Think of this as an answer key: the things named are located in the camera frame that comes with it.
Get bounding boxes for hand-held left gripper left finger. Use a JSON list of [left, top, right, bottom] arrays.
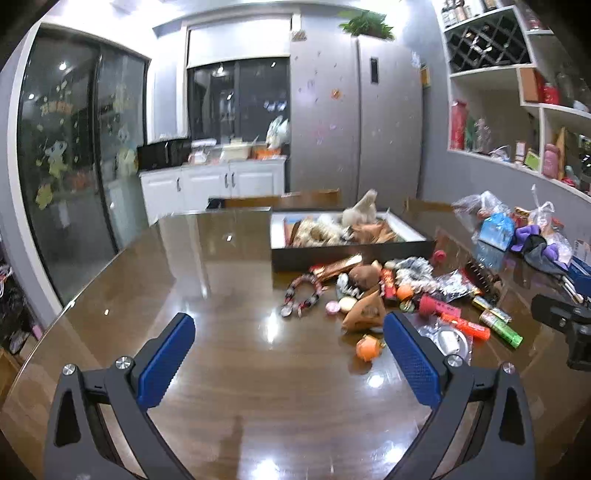
[[44, 312, 197, 480]]

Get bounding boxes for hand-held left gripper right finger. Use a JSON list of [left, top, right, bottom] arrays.
[[382, 311, 541, 480]]

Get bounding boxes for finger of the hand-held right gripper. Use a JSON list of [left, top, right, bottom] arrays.
[[531, 294, 591, 370]]

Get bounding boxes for round clear lid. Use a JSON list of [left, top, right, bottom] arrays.
[[418, 320, 474, 365]]

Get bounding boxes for green and white tube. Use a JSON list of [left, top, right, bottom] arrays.
[[479, 308, 523, 348]]

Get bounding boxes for large pink lighter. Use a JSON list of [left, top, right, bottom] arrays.
[[418, 295, 464, 320]]

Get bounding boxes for black shallow box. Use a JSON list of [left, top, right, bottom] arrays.
[[270, 210, 437, 273]]

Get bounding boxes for glossy wooden desktop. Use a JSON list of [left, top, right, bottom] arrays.
[[0, 203, 591, 480]]

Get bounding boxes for white pen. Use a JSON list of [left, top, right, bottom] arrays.
[[561, 276, 585, 304]]

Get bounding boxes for blue cardboard box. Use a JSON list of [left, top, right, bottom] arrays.
[[566, 256, 591, 289]]

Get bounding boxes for grey cloth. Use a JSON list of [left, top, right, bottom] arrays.
[[522, 235, 568, 273]]

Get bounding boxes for orange lighter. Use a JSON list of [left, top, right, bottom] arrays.
[[441, 314, 491, 342]]

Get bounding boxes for white lace scrunchie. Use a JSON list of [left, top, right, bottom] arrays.
[[394, 270, 437, 294]]

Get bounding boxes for red snack bar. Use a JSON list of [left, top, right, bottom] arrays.
[[379, 268, 399, 301]]

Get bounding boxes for purple cloth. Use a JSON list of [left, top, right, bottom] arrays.
[[513, 224, 561, 264]]

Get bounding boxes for red black clear packet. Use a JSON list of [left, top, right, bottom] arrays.
[[434, 272, 478, 301]]

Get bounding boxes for clear plastic bag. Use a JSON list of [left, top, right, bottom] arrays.
[[526, 185, 573, 259], [451, 190, 513, 245]]

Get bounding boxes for brown fuzzy ball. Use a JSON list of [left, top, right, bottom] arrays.
[[348, 265, 382, 289]]

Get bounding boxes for blue gift bag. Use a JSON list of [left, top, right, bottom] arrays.
[[478, 213, 515, 252]]

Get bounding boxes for brown snack bar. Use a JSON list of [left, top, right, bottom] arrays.
[[310, 255, 363, 280]]

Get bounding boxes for pink container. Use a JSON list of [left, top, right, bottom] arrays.
[[542, 144, 559, 178]]

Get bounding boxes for wooden chair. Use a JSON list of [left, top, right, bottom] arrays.
[[404, 196, 455, 222], [208, 188, 342, 213]]

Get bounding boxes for cream fluffy scrunchie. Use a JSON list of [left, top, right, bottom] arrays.
[[295, 219, 342, 247]]

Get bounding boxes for beige plush rabbit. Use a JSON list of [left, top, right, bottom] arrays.
[[342, 189, 391, 229]]

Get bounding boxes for white kitchen cabinet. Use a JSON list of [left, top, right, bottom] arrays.
[[140, 157, 287, 227]]

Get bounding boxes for black microwave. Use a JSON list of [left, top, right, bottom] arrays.
[[137, 138, 192, 171]]

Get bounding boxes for tall red box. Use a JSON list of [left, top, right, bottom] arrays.
[[450, 100, 468, 151]]

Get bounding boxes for beige basin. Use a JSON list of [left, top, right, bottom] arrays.
[[221, 142, 252, 162]]

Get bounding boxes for glass sliding door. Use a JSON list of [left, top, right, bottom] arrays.
[[18, 25, 151, 305]]

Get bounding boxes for silver double-door refrigerator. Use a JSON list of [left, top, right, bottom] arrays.
[[288, 34, 423, 201]]

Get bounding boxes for white plastic bag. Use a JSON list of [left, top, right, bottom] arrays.
[[265, 115, 291, 151]]

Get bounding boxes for dark kitchen window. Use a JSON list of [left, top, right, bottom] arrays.
[[187, 58, 291, 141]]

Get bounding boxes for diamond wine rack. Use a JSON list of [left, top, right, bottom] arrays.
[[445, 7, 532, 73]]

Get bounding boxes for green potted plant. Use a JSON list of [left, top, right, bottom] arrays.
[[339, 10, 395, 40]]

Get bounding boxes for red black bead bracelet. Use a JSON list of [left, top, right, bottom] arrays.
[[280, 273, 326, 318]]

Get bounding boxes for white wall shelf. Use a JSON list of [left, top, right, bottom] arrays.
[[431, 0, 591, 204]]

